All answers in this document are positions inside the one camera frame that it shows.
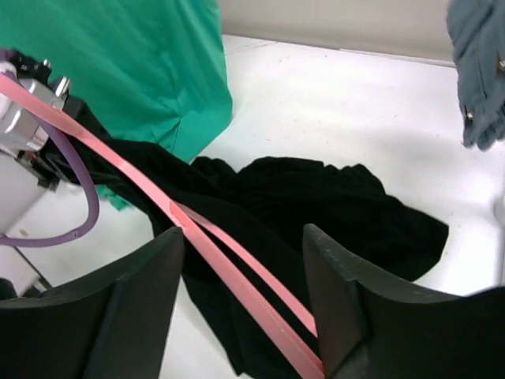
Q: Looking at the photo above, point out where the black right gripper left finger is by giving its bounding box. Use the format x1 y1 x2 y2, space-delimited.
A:
1 228 185 378

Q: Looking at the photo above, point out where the pink hanger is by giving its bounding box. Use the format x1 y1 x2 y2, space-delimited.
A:
1 75 324 378

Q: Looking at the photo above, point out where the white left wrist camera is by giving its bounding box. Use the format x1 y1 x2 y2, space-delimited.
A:
0 58 72 159

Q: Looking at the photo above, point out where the silver clothes rack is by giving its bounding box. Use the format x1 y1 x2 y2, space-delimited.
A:
493 194 505 226

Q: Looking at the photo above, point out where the blue denim garment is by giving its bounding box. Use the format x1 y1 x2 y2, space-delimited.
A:
446 0 504 151

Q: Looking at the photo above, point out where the green tank top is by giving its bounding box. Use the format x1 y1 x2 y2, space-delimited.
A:
1 1 233 201

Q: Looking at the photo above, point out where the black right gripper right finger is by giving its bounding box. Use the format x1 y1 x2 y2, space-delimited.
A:
303 224 504 379

